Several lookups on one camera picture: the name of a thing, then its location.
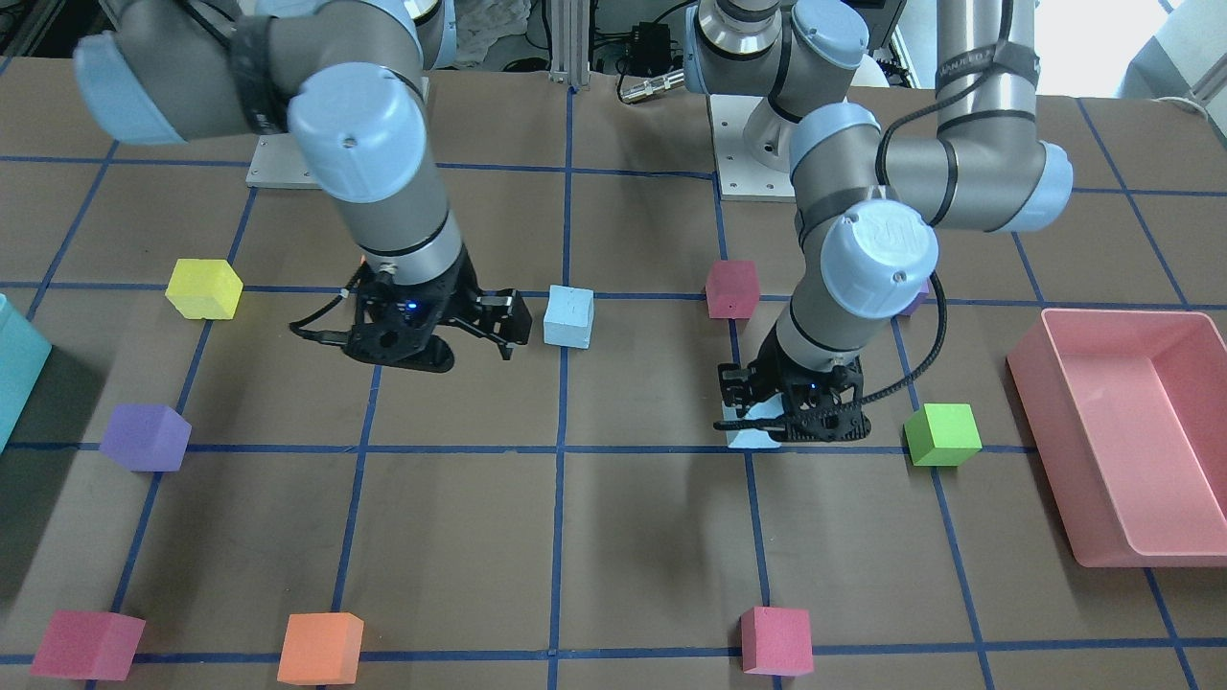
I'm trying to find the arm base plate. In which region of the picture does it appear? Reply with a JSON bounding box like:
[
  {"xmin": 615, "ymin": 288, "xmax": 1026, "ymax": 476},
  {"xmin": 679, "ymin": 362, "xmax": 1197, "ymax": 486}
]
[
  {"xmin": 708, "ymin": 95, "xmax": 795, "ymax": 203},
  {"xmin": 245, "ymin": 133, "xmax": 320, "ymax": 192}
]

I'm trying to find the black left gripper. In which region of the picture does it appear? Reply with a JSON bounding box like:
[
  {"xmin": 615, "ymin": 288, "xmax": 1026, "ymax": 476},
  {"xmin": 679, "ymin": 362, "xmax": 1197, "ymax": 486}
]
[{"xmin": 714, "ymin": 355, "xmax": 872, "ymax": 443}]

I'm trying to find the green foam block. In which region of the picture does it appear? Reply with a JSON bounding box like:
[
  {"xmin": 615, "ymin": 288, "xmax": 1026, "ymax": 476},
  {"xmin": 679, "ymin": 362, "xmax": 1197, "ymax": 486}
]
[{"xmin": 903, "ymin": 401, "xmax": 984, "ymax": 467}]

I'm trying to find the pink foam block front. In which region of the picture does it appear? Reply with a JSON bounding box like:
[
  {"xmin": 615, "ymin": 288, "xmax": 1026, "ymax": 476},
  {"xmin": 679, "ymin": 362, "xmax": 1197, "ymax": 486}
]
[{"xmin": 29, "ymin": 609, "xmax": 146, "ymax": 681}]

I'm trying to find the crimson foam block near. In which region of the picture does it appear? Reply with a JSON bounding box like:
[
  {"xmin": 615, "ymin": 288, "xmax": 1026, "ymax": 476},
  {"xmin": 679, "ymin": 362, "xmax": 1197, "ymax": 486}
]
[{"xmin": 703, "ymin": 262, "xmax": 761, "ymax": 320}]

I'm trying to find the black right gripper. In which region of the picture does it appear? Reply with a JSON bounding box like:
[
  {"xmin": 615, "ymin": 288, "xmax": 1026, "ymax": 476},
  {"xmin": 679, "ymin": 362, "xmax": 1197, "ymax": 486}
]
[{"xmin": 340, "ymin": 247, "xmax": 533, "ymax": 373}]

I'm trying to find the aluminium frame post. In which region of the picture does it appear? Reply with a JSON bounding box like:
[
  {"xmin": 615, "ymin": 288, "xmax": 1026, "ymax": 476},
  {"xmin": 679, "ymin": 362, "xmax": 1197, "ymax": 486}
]
[{"xmin": 541, "ymin": 0, "xmax": 591, "ymax": 92}]

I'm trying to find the purple foam block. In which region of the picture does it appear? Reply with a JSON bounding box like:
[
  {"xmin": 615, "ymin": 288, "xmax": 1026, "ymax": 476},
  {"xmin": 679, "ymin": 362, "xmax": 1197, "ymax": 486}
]
[
  {"xmin": 98, "ymin": 403, "xmax": 193, "ymax": 471},
  {"xmin": 897, "ymin": 280, "xmax": 933, "ymax": 317}
]

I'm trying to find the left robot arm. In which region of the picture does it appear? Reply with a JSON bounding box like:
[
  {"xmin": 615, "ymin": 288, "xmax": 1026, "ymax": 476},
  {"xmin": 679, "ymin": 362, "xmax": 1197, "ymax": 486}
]
[{"xmin": 683, "ymin": 1, "xmax": 1072, "ymax": 442}]

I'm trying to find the pink plastic tray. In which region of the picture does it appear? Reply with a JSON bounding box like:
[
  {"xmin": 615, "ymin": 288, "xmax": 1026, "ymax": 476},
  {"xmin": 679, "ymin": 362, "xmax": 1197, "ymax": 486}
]
[{"xmin": 1007, "ymin": 309, "xmax": 1226, "ymax": 567}]

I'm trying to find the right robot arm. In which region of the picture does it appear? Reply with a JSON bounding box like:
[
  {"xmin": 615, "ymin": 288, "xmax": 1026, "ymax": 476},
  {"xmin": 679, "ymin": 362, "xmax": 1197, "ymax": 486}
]
[{"xmin": 72, "ymin": 1, "xmax": 533, "ymax": 373}]

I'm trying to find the pink foam block far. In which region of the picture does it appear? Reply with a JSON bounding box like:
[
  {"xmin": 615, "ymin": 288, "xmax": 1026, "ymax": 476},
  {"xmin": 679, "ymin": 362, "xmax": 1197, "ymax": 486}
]
[{"xmin": 739, "ymin": 607, "xmax": 815, "ymax": 678}]

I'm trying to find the light blue foam block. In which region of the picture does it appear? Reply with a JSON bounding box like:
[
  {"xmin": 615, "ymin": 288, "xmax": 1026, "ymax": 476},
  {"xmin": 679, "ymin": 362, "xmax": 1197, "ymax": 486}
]
[
  {"xmin": 544, "ymin": 285, "xmax": 595, "ymax": 350},
  {"xmin": 721, "ymin": 394, "xmax": 784, "ymax": 449}
]

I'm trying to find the orange foam block far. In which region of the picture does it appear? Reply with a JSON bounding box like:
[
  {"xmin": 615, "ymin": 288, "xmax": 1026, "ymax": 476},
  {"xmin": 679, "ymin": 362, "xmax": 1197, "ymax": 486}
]
[{"xmin": 277, "ymin": 611, "xmax": 364, "ymax": 686}]

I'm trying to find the cyan plastic bin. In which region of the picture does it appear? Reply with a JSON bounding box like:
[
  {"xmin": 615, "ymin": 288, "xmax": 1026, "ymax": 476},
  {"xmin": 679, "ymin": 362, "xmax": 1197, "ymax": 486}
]
[{"xmin": 1, "ymin": 293, "xmax": 52, "ymax": 451}]

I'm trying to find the yellow foam block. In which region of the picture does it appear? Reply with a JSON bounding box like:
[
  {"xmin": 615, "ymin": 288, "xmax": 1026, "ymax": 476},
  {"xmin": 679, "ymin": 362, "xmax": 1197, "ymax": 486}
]
[{"xmin": 164, "ymin": 258, "xmax": 243, "ymax": 320}]

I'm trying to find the pink foam block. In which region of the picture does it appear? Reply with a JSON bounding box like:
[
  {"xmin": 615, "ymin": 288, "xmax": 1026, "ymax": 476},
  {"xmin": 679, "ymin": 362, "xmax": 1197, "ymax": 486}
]
[
  {"xmin": 29, "ymin": 609, "xmax": 146, "ymax": 681},
  {"xmin": 739, "ymin": 607, "xmax": 815, "ymax": 678}
]

